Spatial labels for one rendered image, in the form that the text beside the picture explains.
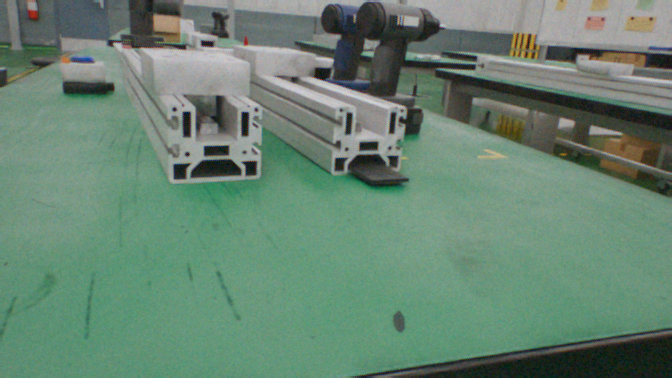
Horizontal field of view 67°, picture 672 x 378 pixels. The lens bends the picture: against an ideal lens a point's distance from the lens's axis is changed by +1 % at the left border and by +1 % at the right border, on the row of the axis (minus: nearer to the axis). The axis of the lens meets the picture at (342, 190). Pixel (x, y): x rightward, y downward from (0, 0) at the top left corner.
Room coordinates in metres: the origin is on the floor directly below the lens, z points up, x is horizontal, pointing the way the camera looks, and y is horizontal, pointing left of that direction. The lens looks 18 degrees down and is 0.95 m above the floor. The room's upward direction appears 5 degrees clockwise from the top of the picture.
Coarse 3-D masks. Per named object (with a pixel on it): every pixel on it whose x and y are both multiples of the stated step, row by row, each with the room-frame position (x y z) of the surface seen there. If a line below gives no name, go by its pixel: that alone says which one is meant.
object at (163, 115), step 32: (128, 64) 1.02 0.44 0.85; (160, 96) 0.57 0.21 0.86; (224, 96) 0.61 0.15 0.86; (160, 128) 0.57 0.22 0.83; (192, 128) 0.53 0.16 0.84; (224, 128) 0.60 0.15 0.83; (256, 128) 0.56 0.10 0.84; (160, 160) 0.58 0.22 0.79; (192, 160) 0.53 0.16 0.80; (224, 160) 0.61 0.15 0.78; (256, 160) 0.56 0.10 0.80
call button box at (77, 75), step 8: (64, 64) 1.04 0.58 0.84; (72, 64) 1.04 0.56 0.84; (80, 64) 1.05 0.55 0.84; (88, 64) 1.06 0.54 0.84; (96, 64) 1.07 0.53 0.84; (64, 72) 1.03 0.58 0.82; (72, 72) 1.04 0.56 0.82; (80, 72) 1.05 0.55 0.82; (88, 72) 1.05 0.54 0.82; (96, 72) 1.06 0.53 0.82; (104, 72) 1.07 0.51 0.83; (64, 80) 1.03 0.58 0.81; (72, 80) 1.04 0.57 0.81; (80, 80) 1.05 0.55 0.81; (88, 80) 1.05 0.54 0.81; (96, 80) 1.06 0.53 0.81; (104, 80) 1.07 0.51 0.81; (64, 88) 1.03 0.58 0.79; (72, 88) 1.04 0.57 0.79; (80, 88) 1.05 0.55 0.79; (88, 88) 1.05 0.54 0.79; (96, 88) 1.06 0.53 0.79; (104, 88) 1.07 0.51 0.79; (112, 88) 1.10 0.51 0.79
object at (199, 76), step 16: (144, 48) 0.70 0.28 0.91; (144, 64) 0.67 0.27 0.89; (160, 64) 0.58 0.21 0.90; (176, 64) 0.59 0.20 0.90; (192, 64) 0.59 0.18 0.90; (208, 64) 0.60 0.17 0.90; (224, 64) 0.61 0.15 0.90; (240, 64) 0.62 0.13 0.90; (144, 80) 0.68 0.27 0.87; (160, 80) 0.58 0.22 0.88; (176, 80) 0.59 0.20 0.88; (192, 80) 0.59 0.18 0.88; (208, 80) 0.60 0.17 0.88; (224, 80) 0.61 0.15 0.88; (240, 80) 0.62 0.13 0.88; (192, 96) 0.61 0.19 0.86; (208, 96) 0.62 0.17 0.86; (208, 112) 0.62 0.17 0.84
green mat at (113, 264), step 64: (0, 128) 0.70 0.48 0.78; (64, 128) 0.73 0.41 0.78; (128, 128) 0.76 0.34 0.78; (448, 128) 1.01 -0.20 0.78; (0, 192) 0.45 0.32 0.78; (64, 192) 0.46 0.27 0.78; (128, 192) 0.48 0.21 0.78; (192, 192) 0.49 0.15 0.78; (256, 192) 0.51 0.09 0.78; (320, 192) 0.53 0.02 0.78; (384, 192) 0.55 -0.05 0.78; (448, 192) 0.57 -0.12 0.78; (512, 192) 0.59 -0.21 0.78; (576, 192) 0.62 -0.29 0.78; (640, 192) 0.64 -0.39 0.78; (0, 256) 0.32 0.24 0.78; (64, 256) 0.33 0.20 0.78; (128, 256) 0.34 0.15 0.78; (192, 256) 0.35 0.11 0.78; (256, 256) 0.36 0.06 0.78; (320, 256) 0.37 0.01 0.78; (384, 256) 0.38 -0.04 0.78; (448, 256) 0.39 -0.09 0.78; (512, 256) 0.40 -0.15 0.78; (576, 256) 0.41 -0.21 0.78; (640, 256) 0.42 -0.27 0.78; (0, 320) 0.25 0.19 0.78; (64, 320) 0.25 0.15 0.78; (128, 320) 0.26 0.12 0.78; (192, 320) 0.26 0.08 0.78; (256, 320) 0.27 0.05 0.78; (320, 320) 0.27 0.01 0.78; (384, 320) 0.28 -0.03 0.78; (448, 320) 0.29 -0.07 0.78; (512, 320) 0.29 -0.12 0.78; (576, 320) 0.30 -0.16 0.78; (640, 320) 0.31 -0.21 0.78
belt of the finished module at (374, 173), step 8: (352, 160) 0.64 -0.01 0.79; (360, 160) 0.65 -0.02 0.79; (368, 160) 0.65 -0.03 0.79; (352, 168) 0.61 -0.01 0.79; (360, 168) 0.61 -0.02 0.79; (368, 168) 0.61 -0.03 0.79; (376, 168) 0.61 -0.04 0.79; (384, 168) 0.62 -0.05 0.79; (360, 176) 0.58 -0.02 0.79; (368, 176) 0.57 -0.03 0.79; (376, 176) 0.58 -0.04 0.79; (384, 176) 0.58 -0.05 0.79; (392, 176) 0.58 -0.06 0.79; (400, 176) 0.59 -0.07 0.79
